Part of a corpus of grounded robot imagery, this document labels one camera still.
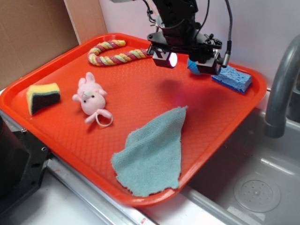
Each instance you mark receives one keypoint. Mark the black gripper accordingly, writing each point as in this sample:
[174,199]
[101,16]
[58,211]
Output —
[185,39]

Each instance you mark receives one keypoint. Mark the blue textured ball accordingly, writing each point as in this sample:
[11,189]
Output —
[192,67]

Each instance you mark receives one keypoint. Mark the blue cellulose sponge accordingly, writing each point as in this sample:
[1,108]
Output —
[233,79]

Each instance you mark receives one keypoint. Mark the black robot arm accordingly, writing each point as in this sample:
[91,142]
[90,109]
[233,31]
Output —
[172,13]

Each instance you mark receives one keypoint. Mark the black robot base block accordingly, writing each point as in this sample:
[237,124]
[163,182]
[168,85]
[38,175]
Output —
[23,159]

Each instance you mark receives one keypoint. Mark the yellow and black sponge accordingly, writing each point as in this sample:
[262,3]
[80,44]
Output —
[41,96]

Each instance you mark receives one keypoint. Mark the orange plastic tray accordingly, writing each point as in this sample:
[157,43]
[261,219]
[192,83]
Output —
[137,92]

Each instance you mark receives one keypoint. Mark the pink plush bunny toy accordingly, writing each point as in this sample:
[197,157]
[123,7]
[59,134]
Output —
[91,96]

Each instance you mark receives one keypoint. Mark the grey sink faucet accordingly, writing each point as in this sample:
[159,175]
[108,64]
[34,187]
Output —
[284,99]

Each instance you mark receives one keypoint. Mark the light teal cloth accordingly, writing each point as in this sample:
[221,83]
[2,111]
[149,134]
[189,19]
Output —
[151,160]

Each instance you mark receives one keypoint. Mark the grey plastic sink basin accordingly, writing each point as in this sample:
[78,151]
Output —
[248,151]

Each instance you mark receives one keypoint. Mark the round sink drain cover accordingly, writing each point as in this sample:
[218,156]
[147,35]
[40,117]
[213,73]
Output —
[256,193]

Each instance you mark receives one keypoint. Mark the brown cardboard panel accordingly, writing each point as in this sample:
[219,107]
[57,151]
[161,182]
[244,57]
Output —
[33,32]

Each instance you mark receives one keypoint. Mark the twisted multicolour rope toy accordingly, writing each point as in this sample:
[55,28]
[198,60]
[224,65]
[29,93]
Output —
[95,59]

